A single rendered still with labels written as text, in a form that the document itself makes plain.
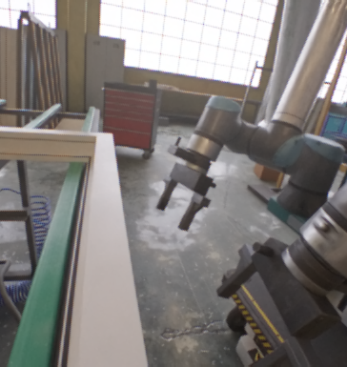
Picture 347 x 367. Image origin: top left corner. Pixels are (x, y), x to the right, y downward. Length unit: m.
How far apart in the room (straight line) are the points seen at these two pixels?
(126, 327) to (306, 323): 0.22
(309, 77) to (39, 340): 0.73
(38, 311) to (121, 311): 0.12
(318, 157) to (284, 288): 0.63
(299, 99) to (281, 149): 0.14
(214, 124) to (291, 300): 0.43
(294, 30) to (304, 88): 0.28
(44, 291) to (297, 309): 0.30
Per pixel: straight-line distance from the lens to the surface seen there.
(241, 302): 1.12
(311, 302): 0.35
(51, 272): 0.35
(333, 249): 0.33
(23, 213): 1.05
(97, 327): 0.20
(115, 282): 0.23
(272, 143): 0.68
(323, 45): 0.78
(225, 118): 0.64
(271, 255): 0.40
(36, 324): 0.30
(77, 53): 7.03
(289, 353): 0.38
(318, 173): 0.95
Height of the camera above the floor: 1.10
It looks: 23 degrees down
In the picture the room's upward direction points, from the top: 9 degrees clockwise
